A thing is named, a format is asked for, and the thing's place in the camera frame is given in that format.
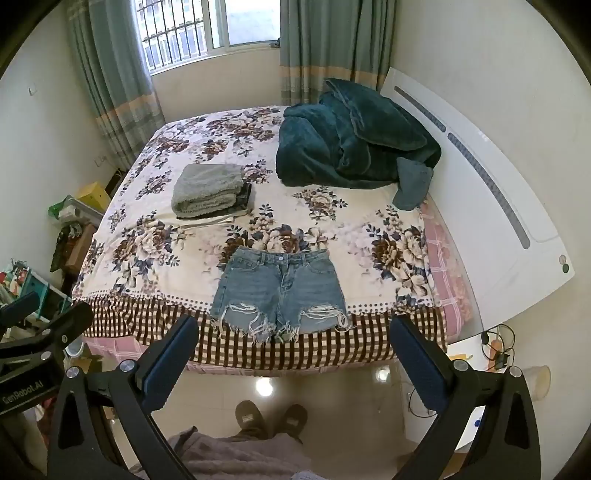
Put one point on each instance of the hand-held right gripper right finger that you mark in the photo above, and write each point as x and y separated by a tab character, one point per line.
418	367

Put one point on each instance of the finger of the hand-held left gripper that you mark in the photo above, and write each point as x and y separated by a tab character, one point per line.
18	305
60	325

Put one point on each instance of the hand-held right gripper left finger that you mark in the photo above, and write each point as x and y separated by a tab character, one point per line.
170	367

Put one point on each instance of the blue denim shorts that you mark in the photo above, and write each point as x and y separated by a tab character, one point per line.
277	290

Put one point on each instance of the teal storage rack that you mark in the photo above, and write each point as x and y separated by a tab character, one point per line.
41	288

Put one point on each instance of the white bedside table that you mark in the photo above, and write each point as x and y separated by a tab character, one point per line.
464	347

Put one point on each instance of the brown cardboard box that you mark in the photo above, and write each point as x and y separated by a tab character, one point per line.
81	247

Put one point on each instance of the olive slipper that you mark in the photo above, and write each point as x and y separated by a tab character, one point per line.
293	421
250	417

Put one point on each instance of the green plastic bag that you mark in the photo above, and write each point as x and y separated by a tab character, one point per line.
59	207

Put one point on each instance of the person's grey trousers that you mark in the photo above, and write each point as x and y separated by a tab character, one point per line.
240	454

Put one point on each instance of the translucent plastic cup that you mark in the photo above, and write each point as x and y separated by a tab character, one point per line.
538	381

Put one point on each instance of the yellow box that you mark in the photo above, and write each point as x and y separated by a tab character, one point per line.
94	196

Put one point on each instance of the white bed headboard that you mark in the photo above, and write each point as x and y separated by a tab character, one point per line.
508	263

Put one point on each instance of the bed with floral sheet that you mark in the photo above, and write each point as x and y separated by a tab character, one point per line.
332	230

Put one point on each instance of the folded grey fleece garment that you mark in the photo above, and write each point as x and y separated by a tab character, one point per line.
205	191

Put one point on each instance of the teal pillow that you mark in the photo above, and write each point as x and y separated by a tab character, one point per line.
411	184

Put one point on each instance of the teal plush blanket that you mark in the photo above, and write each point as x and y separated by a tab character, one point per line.
332	138

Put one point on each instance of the teal striped curtain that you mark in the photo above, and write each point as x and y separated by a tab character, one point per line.
332	41
111	78

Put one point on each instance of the window with metal grille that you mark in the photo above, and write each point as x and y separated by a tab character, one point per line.
184	32

